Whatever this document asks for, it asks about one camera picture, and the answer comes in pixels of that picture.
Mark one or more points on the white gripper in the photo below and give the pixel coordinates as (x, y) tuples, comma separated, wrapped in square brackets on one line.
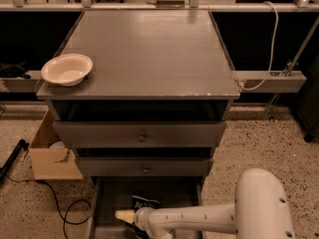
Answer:
[(144, 217)]

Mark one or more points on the blue chip bag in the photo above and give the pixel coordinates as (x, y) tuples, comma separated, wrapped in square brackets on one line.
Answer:
[(139, 202)]

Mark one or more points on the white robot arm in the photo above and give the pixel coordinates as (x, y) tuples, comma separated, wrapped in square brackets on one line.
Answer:
[(259, 211)]

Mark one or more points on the grey bottom drawer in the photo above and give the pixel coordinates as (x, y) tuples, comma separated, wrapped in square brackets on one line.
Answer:
[(115, 193)]

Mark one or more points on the grey drawer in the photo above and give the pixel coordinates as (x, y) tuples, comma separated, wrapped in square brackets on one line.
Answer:
[(115, 193), (103, 134), (101, 166)]

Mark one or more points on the grey middle drawer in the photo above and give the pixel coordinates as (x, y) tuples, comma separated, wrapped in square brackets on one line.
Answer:
[(101, 166)]

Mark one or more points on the grey top drawer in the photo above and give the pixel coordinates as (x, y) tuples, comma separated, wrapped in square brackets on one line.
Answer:
[(103, 134)]

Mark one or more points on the grey wooden drawer cabinet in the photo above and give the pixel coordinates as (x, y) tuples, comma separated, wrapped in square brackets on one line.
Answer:
[(148, 66)]

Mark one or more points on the open cardboard box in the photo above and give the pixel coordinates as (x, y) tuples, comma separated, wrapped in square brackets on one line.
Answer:
[(51, 160)]

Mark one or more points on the black bar on floor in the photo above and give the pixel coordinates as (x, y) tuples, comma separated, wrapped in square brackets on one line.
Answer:
[(21, 145)]

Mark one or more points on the white bowl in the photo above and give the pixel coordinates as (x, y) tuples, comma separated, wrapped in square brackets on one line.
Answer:
[(67, 70)]

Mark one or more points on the dark cabinet at right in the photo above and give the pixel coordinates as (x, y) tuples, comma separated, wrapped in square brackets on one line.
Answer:
[(308, 103)]

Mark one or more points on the black object on rail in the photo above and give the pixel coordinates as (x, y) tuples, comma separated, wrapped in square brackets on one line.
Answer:
[(13, 71)]

